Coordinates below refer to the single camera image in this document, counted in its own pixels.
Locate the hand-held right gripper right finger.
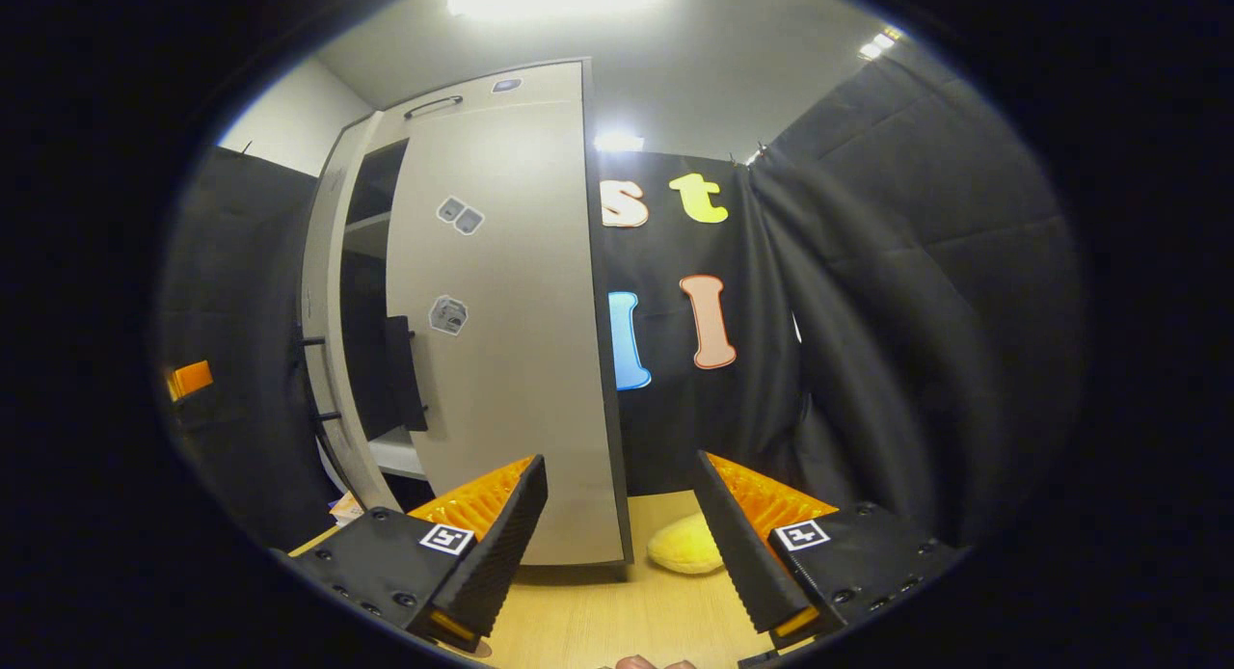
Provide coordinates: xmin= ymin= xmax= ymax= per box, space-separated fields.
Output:
xmin=692 ymin=450 xmax=967 ymax=643

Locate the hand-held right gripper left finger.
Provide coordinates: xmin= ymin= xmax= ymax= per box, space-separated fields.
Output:
xmin=280 ymin=454 xmax=549 ymax=653

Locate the white cabinet door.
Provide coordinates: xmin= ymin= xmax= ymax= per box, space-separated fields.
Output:
xmin=384 ymin=95 xmax=626 ymax=567
xmin=300 ymin=110 xmax=413 ymax=514

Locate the white cabinet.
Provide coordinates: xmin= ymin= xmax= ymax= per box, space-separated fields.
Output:
xmin=316 ymin=57 xmax=635 ymax=567

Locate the yellow plush toy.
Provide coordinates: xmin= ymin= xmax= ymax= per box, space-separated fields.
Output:
xmin=645 ymin=511 xmax=725 ymax=576

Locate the black backdrop cloth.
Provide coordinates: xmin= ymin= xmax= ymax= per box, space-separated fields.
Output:
xmin=157 ymin=146 xmax=340 ymax=556
xmin=586 ymin=148 xmax=803 ymax=498
xmin=747 ymin=38 xmax=1087 ymax=547

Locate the black door handle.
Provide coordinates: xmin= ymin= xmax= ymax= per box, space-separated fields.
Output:
xmin=383 ymin=313 xmax=431 ymax=435
xmin=293 ymin=333 xmax=344 ymax=425

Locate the silver drawer handle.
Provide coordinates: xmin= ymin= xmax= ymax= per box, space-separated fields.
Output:
xmin=402 ymin=94 xmax=466 ymax=121

